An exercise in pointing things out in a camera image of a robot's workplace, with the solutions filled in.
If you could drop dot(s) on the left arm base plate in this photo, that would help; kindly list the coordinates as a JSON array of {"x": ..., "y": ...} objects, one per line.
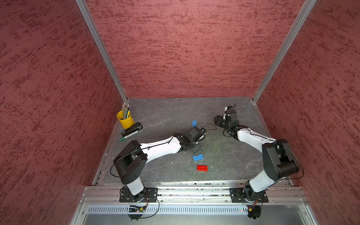
[{"x": 148, "y": 195}]

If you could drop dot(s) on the right black connector mount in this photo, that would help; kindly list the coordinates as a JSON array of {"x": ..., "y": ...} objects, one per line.
[{"x": 254, "y": 212}]

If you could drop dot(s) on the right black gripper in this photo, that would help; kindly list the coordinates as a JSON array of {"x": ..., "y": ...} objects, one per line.
[{"x": 218, "y": 120}]

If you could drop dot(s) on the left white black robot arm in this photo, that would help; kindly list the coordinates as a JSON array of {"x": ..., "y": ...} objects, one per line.
[{"x": 131, "y": 161}]

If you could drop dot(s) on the corner aluminium post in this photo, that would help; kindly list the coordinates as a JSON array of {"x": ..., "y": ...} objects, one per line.
[
  {"x": 101, "y": 47},
  {"x": 294, "y": 30}
]

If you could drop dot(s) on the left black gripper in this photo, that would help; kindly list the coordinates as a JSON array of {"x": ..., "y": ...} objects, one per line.
[{"x": 198, "y": 149}]

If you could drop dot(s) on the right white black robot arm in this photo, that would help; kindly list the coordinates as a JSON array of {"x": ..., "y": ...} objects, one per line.
[{"x": 278, "y": 159}]

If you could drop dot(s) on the green marker pen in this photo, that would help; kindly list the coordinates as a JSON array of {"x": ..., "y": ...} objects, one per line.
[{"x": 128, "y": 136}]

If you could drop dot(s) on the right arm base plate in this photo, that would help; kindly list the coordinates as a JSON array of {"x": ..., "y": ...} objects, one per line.
[{"x": 237, "y": 195}]

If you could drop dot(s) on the yellow pencil cup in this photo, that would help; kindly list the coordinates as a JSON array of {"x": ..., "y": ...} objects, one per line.
[{"x": 125, "y": 122}]

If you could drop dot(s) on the pencils in cup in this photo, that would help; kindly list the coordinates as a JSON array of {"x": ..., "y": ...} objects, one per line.
[{"x": 125, "y": 110}]

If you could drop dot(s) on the right corner aluminium post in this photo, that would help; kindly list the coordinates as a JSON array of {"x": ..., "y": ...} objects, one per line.
[{"x": 294, "y": 30}]

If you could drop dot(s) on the left controller board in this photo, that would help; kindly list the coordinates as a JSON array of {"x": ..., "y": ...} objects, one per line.
[{"x": 137, "y": 209}]

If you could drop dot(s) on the left corner aluminium post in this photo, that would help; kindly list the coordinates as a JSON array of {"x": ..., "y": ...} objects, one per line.
[{"x": 101, "y": 47}]

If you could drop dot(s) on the red lego brick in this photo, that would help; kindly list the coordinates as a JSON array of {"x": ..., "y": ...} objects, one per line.
[{"x": 202, "y": 168}]

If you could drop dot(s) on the aluminium front rail frame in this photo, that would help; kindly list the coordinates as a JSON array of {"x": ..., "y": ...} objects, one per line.
[{"x": 197, "y": 197}]

